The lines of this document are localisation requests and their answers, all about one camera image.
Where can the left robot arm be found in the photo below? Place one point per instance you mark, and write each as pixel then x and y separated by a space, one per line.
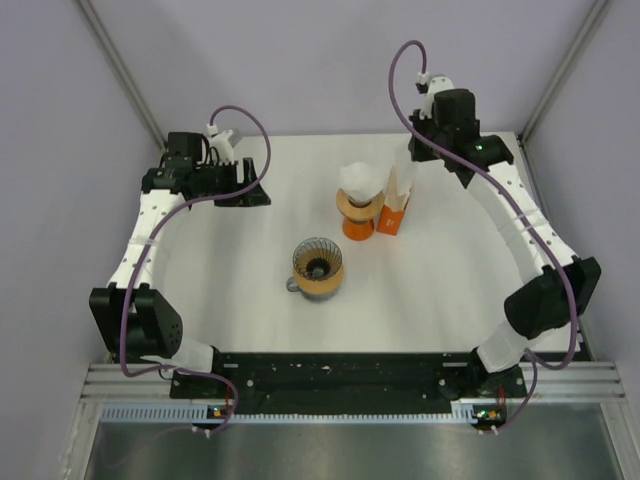
pixel 134 318

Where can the aluminium frame rail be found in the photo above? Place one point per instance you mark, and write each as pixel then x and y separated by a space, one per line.
pixel 580 382

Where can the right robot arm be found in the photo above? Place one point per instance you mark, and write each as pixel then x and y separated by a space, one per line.
pixel 557 284

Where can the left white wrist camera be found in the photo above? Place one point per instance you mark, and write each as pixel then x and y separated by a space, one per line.
pixel 221 144

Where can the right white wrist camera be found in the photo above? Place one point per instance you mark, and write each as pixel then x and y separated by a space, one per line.
pixel 428 86

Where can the grey slotted cable duct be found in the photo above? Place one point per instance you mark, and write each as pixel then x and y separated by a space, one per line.
pixel 207 414

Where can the left corner aluminium post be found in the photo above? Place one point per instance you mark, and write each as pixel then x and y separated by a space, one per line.
pixel 120 70

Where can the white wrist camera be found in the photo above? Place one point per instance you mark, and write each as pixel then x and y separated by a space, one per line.
pixel 428 86
pixel 221 144

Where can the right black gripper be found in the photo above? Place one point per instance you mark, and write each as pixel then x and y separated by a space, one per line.
pixel 415 153

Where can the grey glass pitcher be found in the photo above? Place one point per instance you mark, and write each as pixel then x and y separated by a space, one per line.
pixel 293 287

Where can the grey ribbed dripper cone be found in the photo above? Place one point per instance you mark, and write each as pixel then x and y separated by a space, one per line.
pixel 317 258

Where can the white paper coffee filter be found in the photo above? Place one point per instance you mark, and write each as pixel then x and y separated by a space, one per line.
pixel 361 181

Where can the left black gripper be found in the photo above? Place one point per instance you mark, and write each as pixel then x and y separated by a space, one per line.
pixel 253 196

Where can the right corner aluminium post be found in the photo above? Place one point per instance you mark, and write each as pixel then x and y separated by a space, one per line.
pixel 575 50

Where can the corner aluminium post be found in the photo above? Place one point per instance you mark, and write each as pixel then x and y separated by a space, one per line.
pixel 575 50
pixel 120 70

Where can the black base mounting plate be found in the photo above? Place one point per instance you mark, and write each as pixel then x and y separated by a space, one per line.
pixel 349 383

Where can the orange glass carafe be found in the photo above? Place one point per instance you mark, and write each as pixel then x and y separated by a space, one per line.
pixel 358 231

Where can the orange coffee filter box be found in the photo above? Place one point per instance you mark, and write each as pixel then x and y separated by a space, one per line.
pixel 394 208

